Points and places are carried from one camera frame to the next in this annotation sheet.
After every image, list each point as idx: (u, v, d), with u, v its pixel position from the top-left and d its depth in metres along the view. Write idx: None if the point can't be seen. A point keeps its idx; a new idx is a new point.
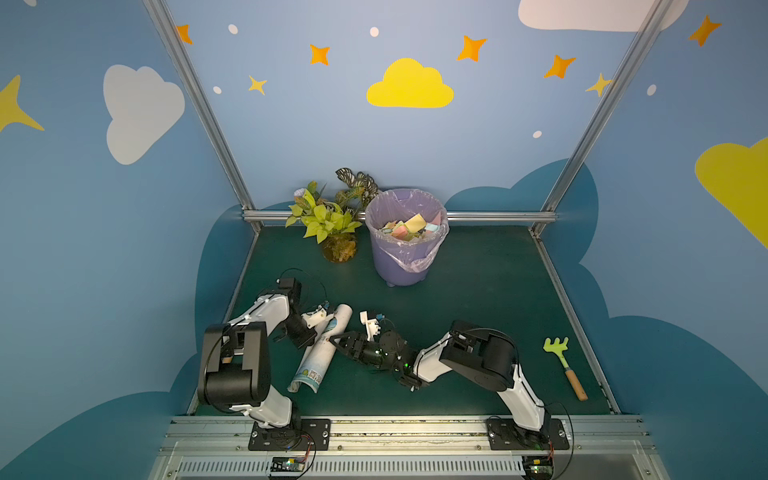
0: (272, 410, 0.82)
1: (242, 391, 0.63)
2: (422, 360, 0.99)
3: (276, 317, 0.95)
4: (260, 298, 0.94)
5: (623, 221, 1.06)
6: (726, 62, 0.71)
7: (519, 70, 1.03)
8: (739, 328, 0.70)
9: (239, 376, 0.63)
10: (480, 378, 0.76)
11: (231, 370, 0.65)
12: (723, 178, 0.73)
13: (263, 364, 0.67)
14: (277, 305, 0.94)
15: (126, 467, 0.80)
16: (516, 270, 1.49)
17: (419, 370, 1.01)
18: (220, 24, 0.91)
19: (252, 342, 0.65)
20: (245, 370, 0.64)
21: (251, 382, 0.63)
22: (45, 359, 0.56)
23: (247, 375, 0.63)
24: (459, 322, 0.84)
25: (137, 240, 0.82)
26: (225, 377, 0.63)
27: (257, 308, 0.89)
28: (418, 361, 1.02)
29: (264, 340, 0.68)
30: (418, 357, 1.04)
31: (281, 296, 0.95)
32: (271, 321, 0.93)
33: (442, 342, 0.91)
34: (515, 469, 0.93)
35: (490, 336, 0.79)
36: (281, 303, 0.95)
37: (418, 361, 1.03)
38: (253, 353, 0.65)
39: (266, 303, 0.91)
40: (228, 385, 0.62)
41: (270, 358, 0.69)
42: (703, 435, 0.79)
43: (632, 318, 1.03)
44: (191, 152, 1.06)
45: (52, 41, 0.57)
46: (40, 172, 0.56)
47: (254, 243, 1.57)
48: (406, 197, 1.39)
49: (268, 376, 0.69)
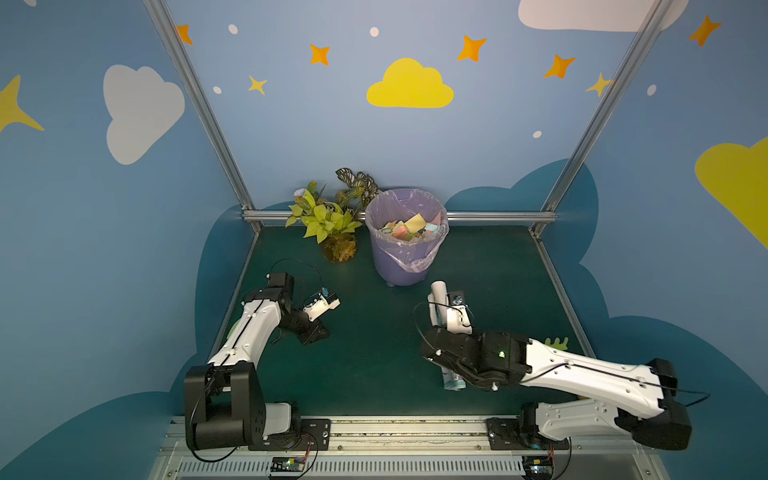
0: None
1: (236, 436, 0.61)
2: (569, 373, 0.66)
3: (267, 329, 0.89)
4: (245, 313, 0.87)
5: (624, 221, 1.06)
6: (727, 62, 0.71)
7: (520, 70, 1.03)
8: (739, 328, 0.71)
9: (231, 424, 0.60)
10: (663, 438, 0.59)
11: (220, 413, 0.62)
12: (723, 179, 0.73)
13: (255, 406, 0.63)
14: (265, 318, 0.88)
15: (126, 468, 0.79)
16: (516, 270, 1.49)
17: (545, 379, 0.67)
18: (220, 24, 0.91)
19: (240, 387, 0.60)
20: (236, 416, 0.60)
21: (244, 427, 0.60)
22: (43, 359, 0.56)
23: (239, 420, 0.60)
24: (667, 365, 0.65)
25: (138, 240, 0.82)
26: (215, 422, 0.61)
27: (244, 333, 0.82)
28: (559, 372, 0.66)
29: (254, 382, 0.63)
30: (546, 364, 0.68)
31: (269, 303, 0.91)
32: (262, 337, 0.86)
33: (638, 379, 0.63)
34: (515, 469, 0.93)
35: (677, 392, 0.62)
36: (271, 312, 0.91)
37: (551, 374, 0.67)
38: (243, 399, 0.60)
39: (251, 323, 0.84)
40: (220, 430, 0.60)
41: (262, 396, 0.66)
42: (704, 436, 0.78)
43: (632, 318, 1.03)
44: (191, 152, 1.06)
45: (52, 40, 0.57)
46: (41, 172, 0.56)
47: (254, 242, 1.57)
48: (406, 197, 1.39)
49: (261, 413, 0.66)
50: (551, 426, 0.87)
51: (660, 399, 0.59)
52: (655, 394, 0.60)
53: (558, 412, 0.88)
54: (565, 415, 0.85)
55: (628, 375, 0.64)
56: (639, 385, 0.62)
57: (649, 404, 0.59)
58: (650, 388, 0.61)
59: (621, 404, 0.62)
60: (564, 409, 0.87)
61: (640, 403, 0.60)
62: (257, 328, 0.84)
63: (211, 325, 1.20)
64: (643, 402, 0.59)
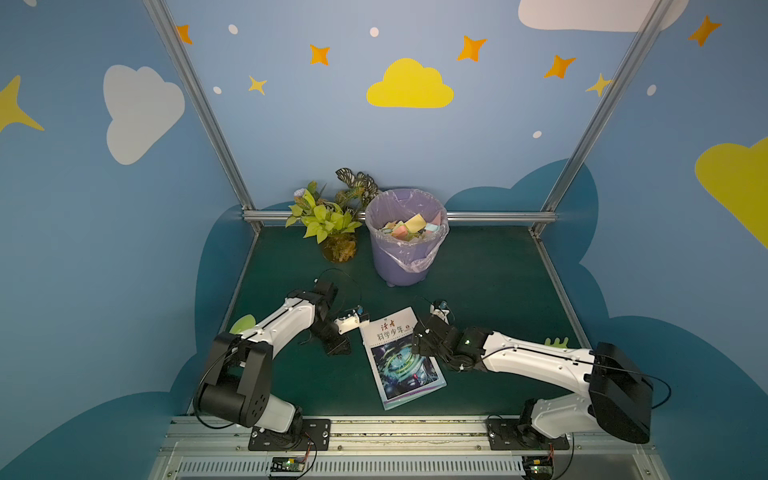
0: (271, 420, 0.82)
1: (232, 413, 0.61)
2: (515, 356, 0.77)
3: (297, 327, 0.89)
4: (285, 304, 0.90)
5: (624, 221, 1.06)
6: (728, 62, 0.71)
7: (519, 70, 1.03)
8: (740, 329, 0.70)
9: (232, 400, 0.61)
10: (619, 425, 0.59)
11: (227, 386, 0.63)
12: (723, 179, 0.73)
13: (260, 390, 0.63)
14: (299, 315, 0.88)
15: (126, 468, 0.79)
16: (516, 270, 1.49)
17: (493, 359, 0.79)
18: (220, 25, 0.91)
19: (252, 365, 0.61)
20: (239, 393, 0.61)
21: (242, 407, 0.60)
22: (42, 358, 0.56)
23: (240, 398, 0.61)
24: (604, 347, 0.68)
25: (137, 240, 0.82)
26: (220, 392, 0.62)
27: (276, 318, 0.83)
28: (505, 354, 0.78)
29: (266, 366, 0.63)
30: (497, 347, 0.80)
31: (306, 304, 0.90)
32: (290, 331, 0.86)
33: (571, 358, 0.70)
34: (515, 469, 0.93)
35: (634, 376, 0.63)
36: (306, 312, 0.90)
37: (499, 354, 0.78)
38: (250, 379, 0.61)
39: (286, 314, 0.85)
40: (220, 401, 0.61)
41: (268, 382, 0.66)
42: (705, 435, 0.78)
43: (632, 318, 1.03)
44: (190, 152, 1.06)
45: (53, 41, 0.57)
46: (41, 172, 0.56)
47: (254, 242, 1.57)
48: (406, 197, 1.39)
49: (262, 399, 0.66)
50: (543, 419, 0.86)
51: (586, 374, 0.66)
52: (583, 371, 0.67)
53: (549, 404, 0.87)
54: (555, 406, 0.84)
55: (565, 355, 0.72)
56: (572, 365, 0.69)
57: (577, 380, 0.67)
58: (582, 366, 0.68)
59: (559, 380, 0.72)
60: (558, 402, 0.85)
61: (570, 378, 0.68)
62: (289, 320, 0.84)
63: (210, 325, 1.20)
64: (572, 378, 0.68)
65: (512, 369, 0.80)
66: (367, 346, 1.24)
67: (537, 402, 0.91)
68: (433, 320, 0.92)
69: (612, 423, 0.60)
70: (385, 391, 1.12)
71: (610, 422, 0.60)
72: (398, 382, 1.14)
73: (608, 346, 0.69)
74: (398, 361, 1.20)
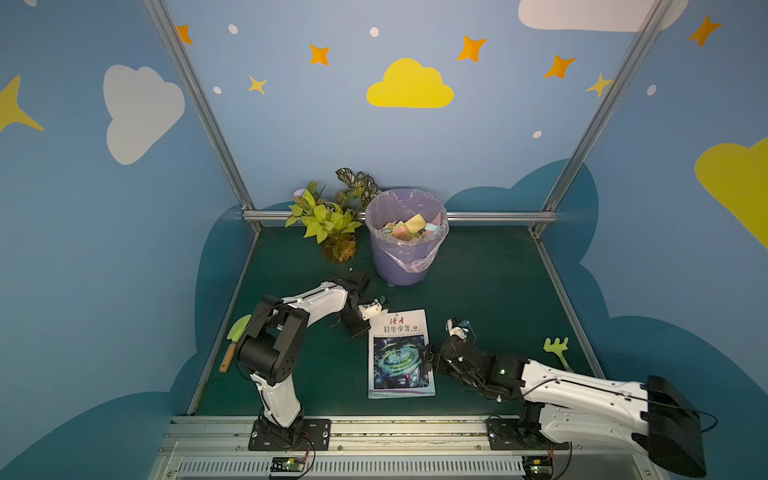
0: (281, 408, 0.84)
1: (263, 367, 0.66)
2: (559, 388, 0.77)
3: (329, 308, 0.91)
4: (323, 284, 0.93)
5: (625, 221, 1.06)
6: (728, 62, 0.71)
7: (520, 70, 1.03)
8: (740, 329, 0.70)
9: (268, 353, 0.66)
10: (676, 458, 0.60)
11: (263, 342, 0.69)
12: (723, 180, 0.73)
13: (291, 352, 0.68)
14: (334, 297, 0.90)
15: (126, 469, 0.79)
16: (516, 270, 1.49)
17: (536, 392, 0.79)
18: (220, 25, 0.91)
19: (290, 327, 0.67)
20: (275, 348, 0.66)
21: (275, 363, 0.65)
22: (42, 357, 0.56)
23: (274, 354, 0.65)
24: (654, 379, 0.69)
25: (138, 240, 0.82)
26: (257, 345, 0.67)
27: (313, 293, 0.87)
28: (548, 387, 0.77)
29: (301, 332, 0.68)
30: (537, 379, 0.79)
31: (340, 289, 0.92)
32: (322, 310, 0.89)
33: (623, 393, 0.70)
34: (516, 469, 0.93)
35: (692, 413, 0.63)
36: (338, 295, 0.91)
37: (542, 387, 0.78)
38: (286, 339, 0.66)
39: (322, 293, 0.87)
40: (256, 354, 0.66)
41: (300, 349, 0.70)
42: (705, 435, 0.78)
43: (632, 318, 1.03)
44: (190, 151, 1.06)
45: (53, 41, 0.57)
46: (41, 172, 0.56)
47: (254, 242, 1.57)
48: (406, 197, 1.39)
49: (292, 362, 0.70)
50: (555, 427, 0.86)
51: (642, 411, 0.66)
52: (638, 407, 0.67)
53: (566, 416, 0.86)
54: (575, 421, 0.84)
55: (615, 390, 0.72)
56: (626, 400, 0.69)
57: (632, 416, 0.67)
58: (635, 402, 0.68)
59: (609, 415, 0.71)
60: (577, 417, 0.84)
61: (626, 415, 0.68)
62: (324, 298, 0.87)
63: (210, 325, 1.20)
64: (625, 414, 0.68)
65: (555, 401, 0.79)
66: (371, 335, 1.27)
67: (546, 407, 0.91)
68: (463, 347, 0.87)
69: (668, 458, 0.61)
70: (373, 379, 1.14)
71: (665, 458, 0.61)
72: (389, 376, 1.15)
73: (658, 379, 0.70)
74: (396, 357, 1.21)
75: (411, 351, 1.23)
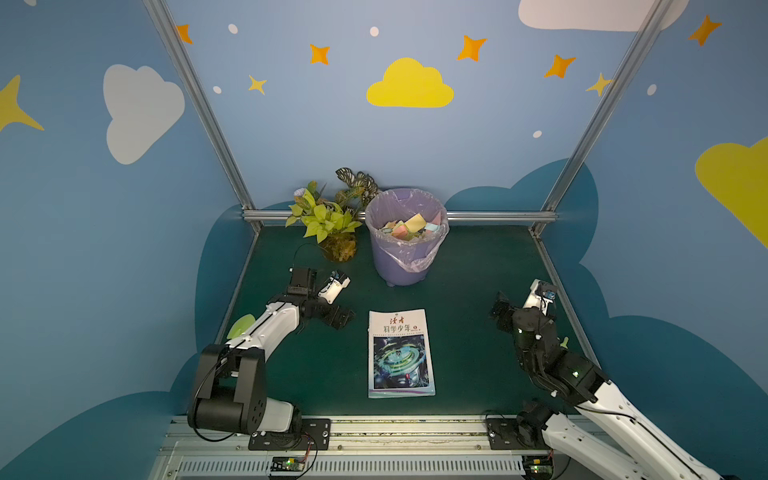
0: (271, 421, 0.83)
1: (232, 422, 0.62)
2: (630, 427, 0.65)
3: (282, 331, 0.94)
4: (270, 310, 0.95)
5: (626, 221, 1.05)
6: (728, 61, 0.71)
7: (520, 70, 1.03)
8: (740, 329, 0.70)
9: (231, 407, 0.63)
10: None
11: (222, 397, 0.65)
12: (723, 179, 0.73)
13: (256, 396, 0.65)
14: (283, 318, 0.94)
15: (126, 469, 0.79)
16: (516, 270, 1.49)
17: (602, 416, 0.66)
18: (220, 25, 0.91)
19: (246, 371, 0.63)
20: (236, 400, 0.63)
21: (241, 414, 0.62)
22: (42, 357, 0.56)
23: (239, 405, 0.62)
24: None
25: (137, 240, 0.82)
26: (216, 403, 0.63)
27: (262, 325, 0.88)
28: (619, 419, 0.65)
29: (259, 372, 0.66)
30: (612, 404, 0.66)
31: (288, 309, 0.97)
32: (276, 335, 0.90)
33: (702, 476, 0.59)
34: (515, 469, 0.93)
35: None
36: (289, 314, 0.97)
37: (613, 417, 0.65)
38: (245, 386, 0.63)
39: (268, 322, 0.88)
40: (218, 412, 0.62)
41: (266, 389, 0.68)
42: (705, 436, 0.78)
43: (632, 318, 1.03)
44: (190, 152, 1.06)
45: (52, 40, 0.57)
46: (40, 172, 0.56)
47: (254, 242, 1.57)
48: (406, 197, 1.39)
49: (261, 406, 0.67)
50: (561, 439, 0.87)
51: None
52: None
53: (577, 436, 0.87)
54: (585, 444, 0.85)
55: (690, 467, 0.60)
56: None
57: None
58: None
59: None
60: (591, 442, 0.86)
61: None
62: (273, 324, 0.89)
63: (210, 324, 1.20)
64: None
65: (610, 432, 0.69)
66: (371, 335, 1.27)
67: (559, 418, 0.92)
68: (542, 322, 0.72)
69: None
70: (373, 379, 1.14)
71: None
72: (389, 376, 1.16)
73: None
74: (396, 356, 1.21)
75: (412, 351, 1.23)
